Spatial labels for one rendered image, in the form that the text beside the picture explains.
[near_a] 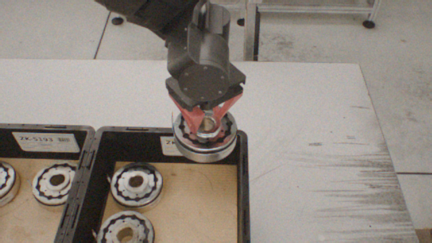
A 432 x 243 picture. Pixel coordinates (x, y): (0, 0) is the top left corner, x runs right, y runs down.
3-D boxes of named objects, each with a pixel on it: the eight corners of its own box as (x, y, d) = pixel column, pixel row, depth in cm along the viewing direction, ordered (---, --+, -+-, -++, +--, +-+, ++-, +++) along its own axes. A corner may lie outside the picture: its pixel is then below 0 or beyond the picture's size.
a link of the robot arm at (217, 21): (231, -4, 49) (185, -6, 49) (231, 29, 45) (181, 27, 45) (227, 41, 55) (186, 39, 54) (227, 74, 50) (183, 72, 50)
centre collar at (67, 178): (47, 171, 79) (46, 170, 79) (72, 169, 80) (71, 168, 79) (43, 192, 76) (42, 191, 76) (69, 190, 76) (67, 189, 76)
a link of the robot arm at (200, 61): (177, -51, 44) (132, -3, 49) (166, 5, 36) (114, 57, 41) (249, 15, 50) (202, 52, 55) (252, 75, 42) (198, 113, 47)
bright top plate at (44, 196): (38, 163, 81) (36, 162, 81) (86, 160, 82) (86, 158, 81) (28, 206, 75) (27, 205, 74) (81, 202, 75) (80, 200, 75)
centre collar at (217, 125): (193, 113, 65) (193, 110, 65) (222, 116, 65) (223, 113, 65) (187, 135, 62) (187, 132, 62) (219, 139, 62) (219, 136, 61)
